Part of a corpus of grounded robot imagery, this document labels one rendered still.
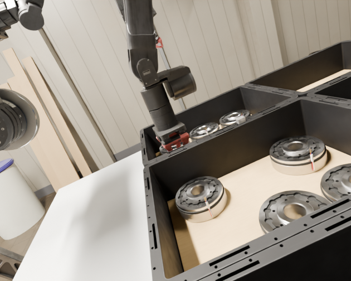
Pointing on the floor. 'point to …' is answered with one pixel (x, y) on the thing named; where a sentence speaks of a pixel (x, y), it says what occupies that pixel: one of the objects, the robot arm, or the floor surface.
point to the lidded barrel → (11, 200)
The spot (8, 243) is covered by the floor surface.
